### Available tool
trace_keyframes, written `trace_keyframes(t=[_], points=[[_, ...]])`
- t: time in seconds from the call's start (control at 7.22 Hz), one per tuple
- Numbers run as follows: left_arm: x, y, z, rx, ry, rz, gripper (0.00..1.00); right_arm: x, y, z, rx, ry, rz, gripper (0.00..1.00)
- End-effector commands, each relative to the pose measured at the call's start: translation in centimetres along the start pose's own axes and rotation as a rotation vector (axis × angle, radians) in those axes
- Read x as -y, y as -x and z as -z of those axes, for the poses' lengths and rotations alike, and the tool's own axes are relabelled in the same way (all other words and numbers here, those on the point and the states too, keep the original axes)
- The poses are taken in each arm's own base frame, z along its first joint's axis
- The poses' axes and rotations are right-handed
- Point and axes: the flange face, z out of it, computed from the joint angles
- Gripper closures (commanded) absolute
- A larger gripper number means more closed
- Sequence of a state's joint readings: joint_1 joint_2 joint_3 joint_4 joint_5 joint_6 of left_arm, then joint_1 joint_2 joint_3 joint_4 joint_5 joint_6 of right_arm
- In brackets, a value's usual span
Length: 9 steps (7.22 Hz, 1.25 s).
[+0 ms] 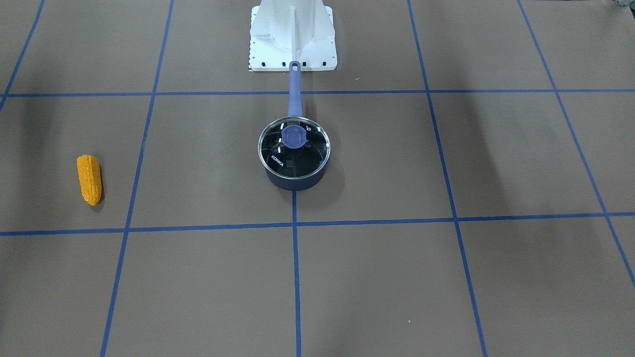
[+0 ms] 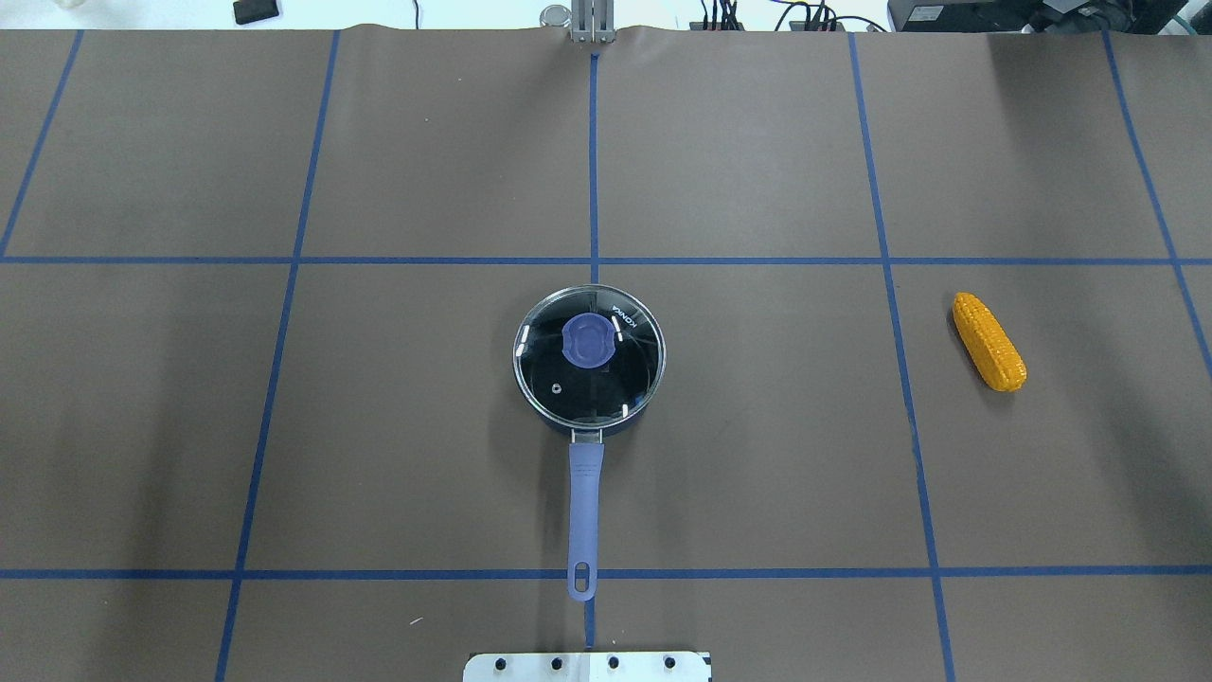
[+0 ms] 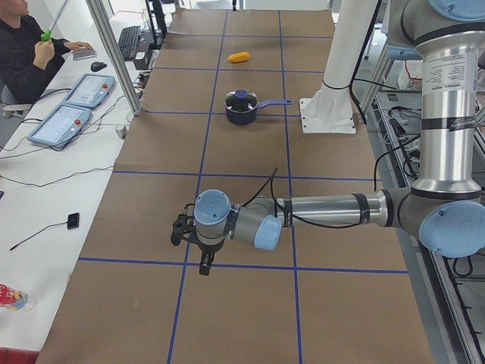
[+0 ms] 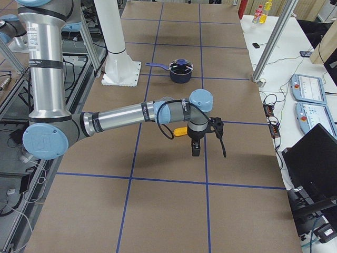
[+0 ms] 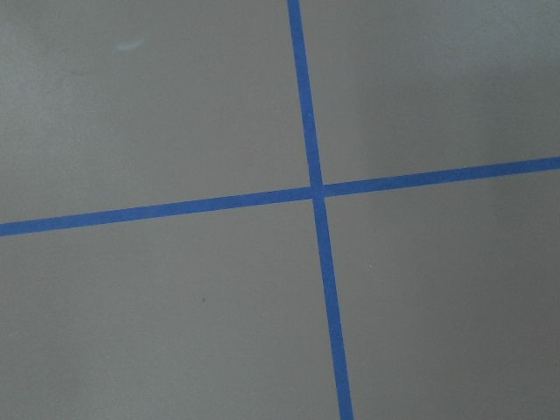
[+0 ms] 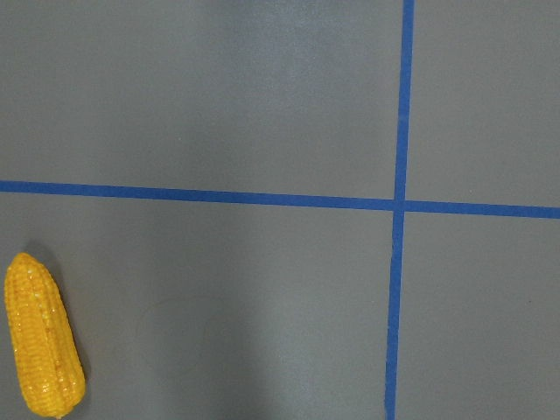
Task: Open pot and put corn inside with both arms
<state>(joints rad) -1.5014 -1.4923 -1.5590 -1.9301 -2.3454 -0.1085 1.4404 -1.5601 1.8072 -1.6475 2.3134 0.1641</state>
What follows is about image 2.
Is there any small black device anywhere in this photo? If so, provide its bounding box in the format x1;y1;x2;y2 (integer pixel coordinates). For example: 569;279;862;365
231;0;280;25

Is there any dark pot with blue handle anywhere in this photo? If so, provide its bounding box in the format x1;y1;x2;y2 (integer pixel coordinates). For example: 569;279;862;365
511;283;667;602

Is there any yellow corn cob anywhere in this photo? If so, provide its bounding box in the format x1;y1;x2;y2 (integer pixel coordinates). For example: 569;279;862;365
951;291;1027;392

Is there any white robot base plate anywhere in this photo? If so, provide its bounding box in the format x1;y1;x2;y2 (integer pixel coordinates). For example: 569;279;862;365
462;651;714;681

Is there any glass pot lid blue knob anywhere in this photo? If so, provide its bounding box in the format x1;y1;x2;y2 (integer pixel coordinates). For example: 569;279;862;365
511;283;668;432

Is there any aluminium frame post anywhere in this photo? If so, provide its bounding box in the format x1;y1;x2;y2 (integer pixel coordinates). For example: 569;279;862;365
570;0;617;44

